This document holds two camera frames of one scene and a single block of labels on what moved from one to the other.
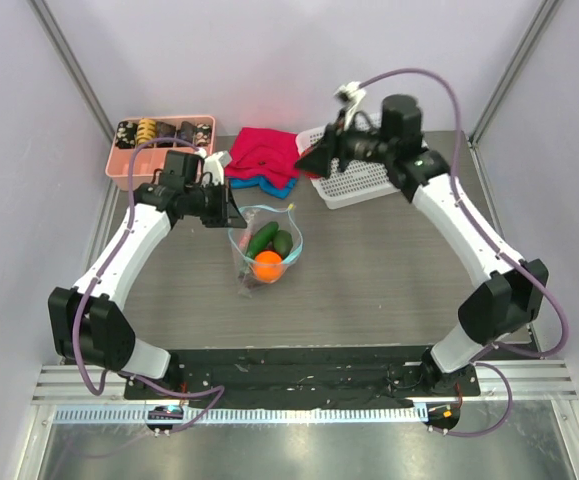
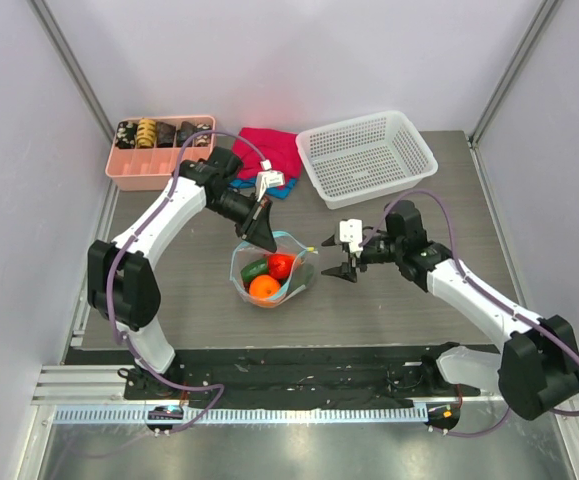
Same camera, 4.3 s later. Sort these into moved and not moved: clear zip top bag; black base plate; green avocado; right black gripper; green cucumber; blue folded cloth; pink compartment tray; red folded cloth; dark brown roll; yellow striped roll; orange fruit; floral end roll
Moved: clear zip top bag; orange fruit; green cucumber; right black gripper; green avocado
Not moved: pink compartment tray; floral end roll; yellow striped roll; black base plate; dark brown roll; blue folded cloth; red folded cloth
